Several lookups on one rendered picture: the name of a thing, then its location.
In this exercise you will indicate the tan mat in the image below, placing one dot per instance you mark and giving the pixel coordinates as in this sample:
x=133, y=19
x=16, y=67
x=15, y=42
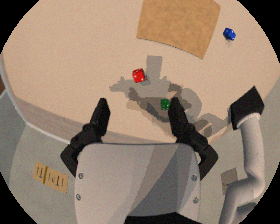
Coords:
x=184, y=24

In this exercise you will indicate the red die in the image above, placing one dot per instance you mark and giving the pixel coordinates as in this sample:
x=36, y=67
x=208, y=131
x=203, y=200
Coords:
x=138, y=75

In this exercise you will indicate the green die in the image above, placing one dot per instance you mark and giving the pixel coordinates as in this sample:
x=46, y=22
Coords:
x=165, y=104

